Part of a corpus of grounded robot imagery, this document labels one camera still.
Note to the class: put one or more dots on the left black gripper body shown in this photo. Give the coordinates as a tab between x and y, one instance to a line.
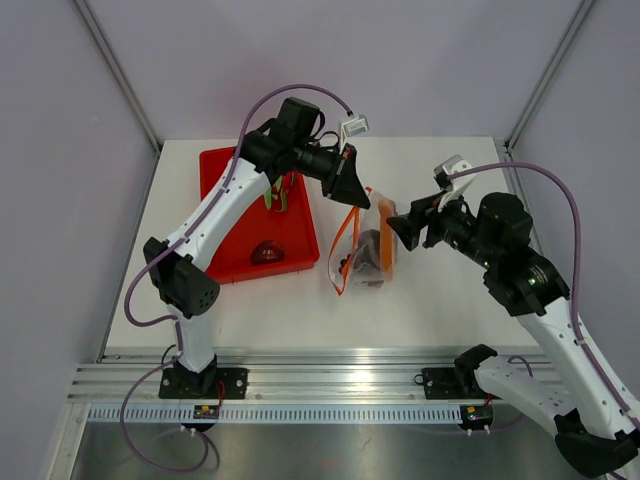
343	161

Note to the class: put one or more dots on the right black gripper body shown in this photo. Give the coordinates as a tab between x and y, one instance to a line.
448	224

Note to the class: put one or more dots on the dark plum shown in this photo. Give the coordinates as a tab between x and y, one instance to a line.
369	246

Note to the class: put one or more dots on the clear orange zip top bag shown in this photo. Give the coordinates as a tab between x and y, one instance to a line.
345	241

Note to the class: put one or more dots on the dark red grape bunch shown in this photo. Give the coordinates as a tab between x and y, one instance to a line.
364	269

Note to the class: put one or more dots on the red apple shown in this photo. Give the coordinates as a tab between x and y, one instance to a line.
267	252

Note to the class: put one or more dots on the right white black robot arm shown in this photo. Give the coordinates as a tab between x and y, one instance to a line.
590	429

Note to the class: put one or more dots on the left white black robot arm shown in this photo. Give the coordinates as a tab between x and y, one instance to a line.
177	265

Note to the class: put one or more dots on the pink dragon fruit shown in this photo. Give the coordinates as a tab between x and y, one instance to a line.
276	197

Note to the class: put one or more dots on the red plastic tray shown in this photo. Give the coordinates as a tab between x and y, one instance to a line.
293	230

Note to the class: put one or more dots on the right small circuit board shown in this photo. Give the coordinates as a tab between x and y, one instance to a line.
482	413

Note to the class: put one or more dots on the small circuit board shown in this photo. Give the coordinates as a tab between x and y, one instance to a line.
482	413
206	412

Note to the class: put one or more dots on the left small circuit board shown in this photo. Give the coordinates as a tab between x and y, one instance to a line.
206	412

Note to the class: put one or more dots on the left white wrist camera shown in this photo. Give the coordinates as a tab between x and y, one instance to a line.
352	126

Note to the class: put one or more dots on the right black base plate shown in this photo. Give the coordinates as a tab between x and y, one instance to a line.
444	383

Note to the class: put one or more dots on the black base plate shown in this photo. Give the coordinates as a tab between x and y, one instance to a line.
444	383
227	382

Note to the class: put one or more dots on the right aluminium corner post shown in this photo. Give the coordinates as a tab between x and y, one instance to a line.
550	72

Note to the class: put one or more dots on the aluminium corner post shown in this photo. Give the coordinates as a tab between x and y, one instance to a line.
101	41
550	72

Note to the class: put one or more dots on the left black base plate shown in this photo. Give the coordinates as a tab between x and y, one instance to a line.
227	382

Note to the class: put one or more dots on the left aluminium corner post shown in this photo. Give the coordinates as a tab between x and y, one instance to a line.
101	41

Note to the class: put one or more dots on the aluminium mounting rail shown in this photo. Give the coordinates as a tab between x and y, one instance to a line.
329	376

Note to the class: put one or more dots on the white slotted cable duct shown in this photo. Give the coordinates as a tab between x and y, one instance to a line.
283	414

